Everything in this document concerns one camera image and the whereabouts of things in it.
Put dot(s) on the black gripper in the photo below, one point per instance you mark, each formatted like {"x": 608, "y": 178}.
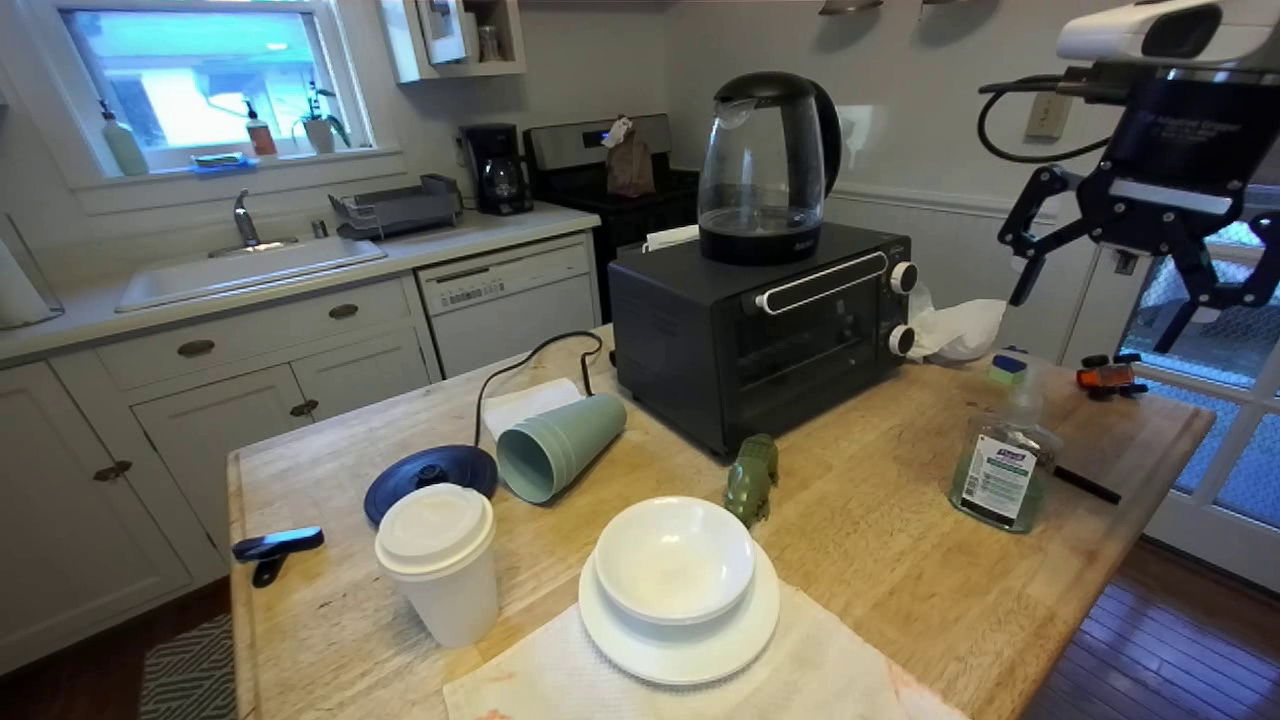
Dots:
{"x": 1193, "y": 132}

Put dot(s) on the small reddish bottle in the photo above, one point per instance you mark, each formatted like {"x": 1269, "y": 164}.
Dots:
{"x": 260, "y": 132}

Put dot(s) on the white soap bottle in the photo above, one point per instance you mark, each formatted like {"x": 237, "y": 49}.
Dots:
{"x": 124, "y": 144}

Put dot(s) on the orange and black toy car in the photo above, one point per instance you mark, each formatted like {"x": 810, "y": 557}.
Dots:
{"x": 1108, "y": 377}

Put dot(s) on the crumpled white paper towel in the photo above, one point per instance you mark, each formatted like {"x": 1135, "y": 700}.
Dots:
{"x": 963, "y": 327}

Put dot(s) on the white glass pane door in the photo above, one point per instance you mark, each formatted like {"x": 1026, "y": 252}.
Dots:
{"x": 1242, "y": 443}

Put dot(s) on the black toaster oven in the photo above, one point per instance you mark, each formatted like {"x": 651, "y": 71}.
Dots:
{"x": 723, "y": 335}

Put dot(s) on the green toy crocodile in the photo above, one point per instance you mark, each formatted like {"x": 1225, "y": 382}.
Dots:
{"x": 750, "y": 482}

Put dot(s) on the brown paper bag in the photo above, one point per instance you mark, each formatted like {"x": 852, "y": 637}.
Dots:
{"x": 629, "y": 161}

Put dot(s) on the white cloth placemat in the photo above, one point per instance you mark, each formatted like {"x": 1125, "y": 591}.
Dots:
{"x": 824, "y": 673}

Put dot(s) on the stainless and black stove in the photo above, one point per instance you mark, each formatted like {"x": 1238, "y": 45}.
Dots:
{"x": 586, "y": 223}

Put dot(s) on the white bowl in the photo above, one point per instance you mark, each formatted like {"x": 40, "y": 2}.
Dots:
{"x": 674, "y": 561}

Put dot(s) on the pale green plastic cup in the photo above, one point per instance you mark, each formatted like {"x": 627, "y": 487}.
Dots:
{"x": 565, "y": 445}

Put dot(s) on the white plate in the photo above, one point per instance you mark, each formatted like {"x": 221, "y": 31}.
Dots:
{"x": 683, "y": 657}

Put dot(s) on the white dishwasher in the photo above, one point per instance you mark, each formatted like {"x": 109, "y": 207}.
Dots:
{"x": 514, "y": 306}

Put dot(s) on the small white box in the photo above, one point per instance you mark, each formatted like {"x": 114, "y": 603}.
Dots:
{"x": 527, "y": 405}

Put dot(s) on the black coffee maker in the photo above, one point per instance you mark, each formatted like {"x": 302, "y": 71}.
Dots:
{"x": 497, "y": 169}

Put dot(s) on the framed picture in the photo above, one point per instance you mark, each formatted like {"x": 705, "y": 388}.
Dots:
{"x": 440, "y": 31}

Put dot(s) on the grey dish rack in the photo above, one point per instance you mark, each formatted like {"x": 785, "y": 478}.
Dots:
{"x": 398, "y": 208}

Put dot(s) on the white cup with lid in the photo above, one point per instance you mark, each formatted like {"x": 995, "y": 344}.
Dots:
{"x": 436, "y": 561}

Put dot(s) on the dark blue round lid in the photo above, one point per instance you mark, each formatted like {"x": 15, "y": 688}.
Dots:
{"x": 402, "y": 487}

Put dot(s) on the vase with green plant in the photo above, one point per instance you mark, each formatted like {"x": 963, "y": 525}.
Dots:
{"x": 320, "y": 128}

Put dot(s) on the chrome sink faucet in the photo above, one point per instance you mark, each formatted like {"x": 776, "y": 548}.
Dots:
{"x": 246, "y": 223}

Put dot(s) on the white kitchen sink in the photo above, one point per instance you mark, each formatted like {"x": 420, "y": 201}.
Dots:
{"x": 242, "y": 274}

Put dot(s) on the blue and black clip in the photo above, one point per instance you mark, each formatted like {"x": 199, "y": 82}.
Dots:
{"x": 275, "y": 545}

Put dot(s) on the blue sponge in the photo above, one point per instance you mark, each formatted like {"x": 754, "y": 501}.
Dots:
{"x": 221, "y": 161}

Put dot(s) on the white kitchen counter cabinets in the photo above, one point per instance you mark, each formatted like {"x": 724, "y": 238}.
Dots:
{"x": 203, "y": 413}

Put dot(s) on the grey patterned rug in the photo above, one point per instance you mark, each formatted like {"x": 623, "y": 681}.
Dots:
{"x": 192, "y": 673}

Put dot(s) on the white wall outlet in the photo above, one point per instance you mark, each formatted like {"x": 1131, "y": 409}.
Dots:
{"x": 1044, "y": 119}

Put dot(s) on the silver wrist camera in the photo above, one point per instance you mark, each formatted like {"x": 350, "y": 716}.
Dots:
{"x": 1135, "y": 32}

